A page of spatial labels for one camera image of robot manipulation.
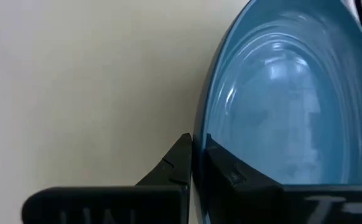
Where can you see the beige plastic tray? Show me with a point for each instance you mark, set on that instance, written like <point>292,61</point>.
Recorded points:
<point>75,93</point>

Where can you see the blue ceramic plate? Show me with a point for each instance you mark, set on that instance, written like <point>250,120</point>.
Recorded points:
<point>293,93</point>

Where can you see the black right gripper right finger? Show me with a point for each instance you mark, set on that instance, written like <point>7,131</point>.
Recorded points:
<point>262,202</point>

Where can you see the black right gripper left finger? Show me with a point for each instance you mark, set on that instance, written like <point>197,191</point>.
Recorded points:
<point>112,203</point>

